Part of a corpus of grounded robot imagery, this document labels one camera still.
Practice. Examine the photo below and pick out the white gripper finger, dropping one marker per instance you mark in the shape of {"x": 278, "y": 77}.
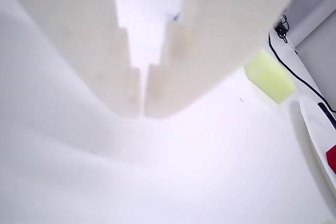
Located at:
{"x": 215, "y": 37}
{"x": 78, "y": 24}

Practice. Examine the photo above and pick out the red cube block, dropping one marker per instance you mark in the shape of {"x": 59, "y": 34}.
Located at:
{"x": 332, "y": 159}

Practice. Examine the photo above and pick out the pale yellow foam block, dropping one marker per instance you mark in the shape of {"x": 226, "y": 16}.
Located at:
{"x": 270, "y": 77}

